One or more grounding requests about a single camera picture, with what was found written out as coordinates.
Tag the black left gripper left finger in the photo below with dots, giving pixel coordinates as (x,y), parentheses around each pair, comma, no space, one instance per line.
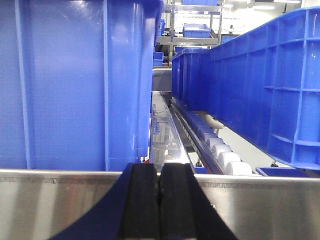
(140,218)

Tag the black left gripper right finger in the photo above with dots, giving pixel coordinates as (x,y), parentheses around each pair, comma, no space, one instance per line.
(176,216)

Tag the large blue crate upper shelf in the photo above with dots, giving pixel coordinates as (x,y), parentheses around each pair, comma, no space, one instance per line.
(76,82)

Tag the white roller track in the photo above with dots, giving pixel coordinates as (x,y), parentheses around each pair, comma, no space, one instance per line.
(216,156)

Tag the blue bin lower right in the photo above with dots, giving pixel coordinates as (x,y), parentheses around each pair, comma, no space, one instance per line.
(281,172)

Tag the blue crate behind right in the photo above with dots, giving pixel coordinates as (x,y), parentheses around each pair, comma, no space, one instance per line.
(191,78)

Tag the blue ribbed crate right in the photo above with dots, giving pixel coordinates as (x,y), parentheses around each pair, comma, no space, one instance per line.
(265,87)

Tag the blue bin on background rack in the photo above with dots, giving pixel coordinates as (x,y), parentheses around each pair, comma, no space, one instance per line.
(195,30)

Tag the background metal shelving rack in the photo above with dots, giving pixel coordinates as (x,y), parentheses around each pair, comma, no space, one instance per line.
(221,16)

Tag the steel divider rail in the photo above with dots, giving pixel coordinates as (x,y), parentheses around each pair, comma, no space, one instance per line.
(166,145)

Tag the stainless steel shelf front rail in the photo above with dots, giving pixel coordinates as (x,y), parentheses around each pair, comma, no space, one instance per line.
(36,204)

